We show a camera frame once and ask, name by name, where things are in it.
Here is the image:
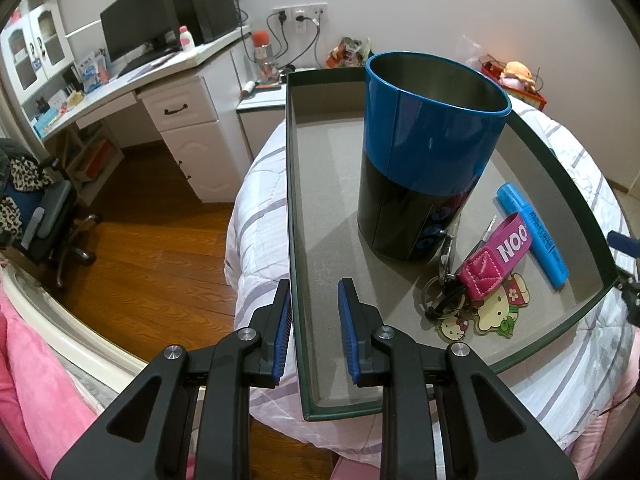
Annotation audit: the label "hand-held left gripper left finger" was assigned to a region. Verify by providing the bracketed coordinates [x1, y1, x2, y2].
[51, 279, 293, 480]

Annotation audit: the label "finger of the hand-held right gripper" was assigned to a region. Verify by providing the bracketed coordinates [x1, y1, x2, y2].
[617, 267, 640, 326]
[607, 230, 640, 258]

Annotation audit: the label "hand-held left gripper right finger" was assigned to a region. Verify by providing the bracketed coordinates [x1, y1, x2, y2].
[337, 277, 578, 480]

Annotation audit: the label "blue highlighter marker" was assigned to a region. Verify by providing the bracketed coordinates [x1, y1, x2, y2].
[496, 182, 571, 290]

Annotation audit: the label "pink strap keychain with charms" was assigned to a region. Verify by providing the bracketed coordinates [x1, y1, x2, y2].
[424, 212, 532, 343]

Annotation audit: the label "pink box with grey inside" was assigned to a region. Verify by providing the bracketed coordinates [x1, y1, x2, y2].
[284, 67, 621, 422]

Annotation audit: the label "blue and black tin can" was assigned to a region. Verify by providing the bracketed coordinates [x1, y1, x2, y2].
[356, 51, 513, 264]

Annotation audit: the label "round table with striped cloth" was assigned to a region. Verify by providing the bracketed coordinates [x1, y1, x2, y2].
[223, 95, 640, 466]

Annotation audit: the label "pink floral quilt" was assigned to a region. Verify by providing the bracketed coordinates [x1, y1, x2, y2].
[565, 405, 631, 480]

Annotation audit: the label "red toy box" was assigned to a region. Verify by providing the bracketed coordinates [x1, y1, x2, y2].
[480, 55, 548, 108]

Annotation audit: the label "orange plush toy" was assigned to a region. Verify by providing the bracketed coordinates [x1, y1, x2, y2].
[500, 61, 538, 93]

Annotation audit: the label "white side table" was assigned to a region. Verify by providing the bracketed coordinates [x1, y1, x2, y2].
[236, 67, 321, 161]

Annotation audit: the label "white desk with drawers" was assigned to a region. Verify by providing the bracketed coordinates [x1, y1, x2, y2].
[30, 25, 251, 206]

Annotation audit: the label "clear plastic bag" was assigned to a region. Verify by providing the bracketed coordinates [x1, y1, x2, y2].
[455, 35, 501, 68]

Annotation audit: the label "orange storage box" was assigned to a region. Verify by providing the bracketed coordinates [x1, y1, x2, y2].
[84, 139, 118, 181]

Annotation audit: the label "pink fleece blanket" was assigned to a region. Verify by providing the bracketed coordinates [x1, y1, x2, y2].
[0, 290, 101, 480]

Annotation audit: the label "black office chair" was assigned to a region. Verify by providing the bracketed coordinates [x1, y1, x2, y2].
[0, 137, 103, 288]

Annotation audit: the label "colourful snack bags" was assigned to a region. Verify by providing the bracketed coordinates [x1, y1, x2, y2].
[326, 36, 373, 68]

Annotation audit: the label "clear bottle with red lid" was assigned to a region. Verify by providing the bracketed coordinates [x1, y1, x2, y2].
[251, 31, 281, 83]

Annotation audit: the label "black keyboard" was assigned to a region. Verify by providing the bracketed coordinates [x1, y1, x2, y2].
[117, 47, 176, 77]

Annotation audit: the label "leopard print cloth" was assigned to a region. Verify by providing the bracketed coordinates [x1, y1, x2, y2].
[0, 152, 51, 241]

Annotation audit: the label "teal box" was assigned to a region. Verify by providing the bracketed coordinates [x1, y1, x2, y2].
[32, 107, 63, 136]

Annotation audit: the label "blue and white box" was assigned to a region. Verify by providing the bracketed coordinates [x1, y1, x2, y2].
[77, 51, 111, 93]

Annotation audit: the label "black computer tower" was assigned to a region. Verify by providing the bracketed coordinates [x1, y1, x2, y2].
[166, 0, 241, 46]

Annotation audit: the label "black computer monitor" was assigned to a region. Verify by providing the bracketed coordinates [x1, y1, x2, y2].
[100, 0, 182, 68]

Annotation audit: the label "white glass door cabinet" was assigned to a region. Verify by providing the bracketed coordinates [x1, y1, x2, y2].
[0, 1, 76, 93]

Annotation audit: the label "white bed frame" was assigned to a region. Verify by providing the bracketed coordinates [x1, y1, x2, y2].
[0, 260, 151, 396]

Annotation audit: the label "black power cables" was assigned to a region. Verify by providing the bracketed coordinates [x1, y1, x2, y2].
[265, 10, 323, 71]

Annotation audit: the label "white wall outlet strip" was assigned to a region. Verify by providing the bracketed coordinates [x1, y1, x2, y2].
[272, 4, 328, 33]

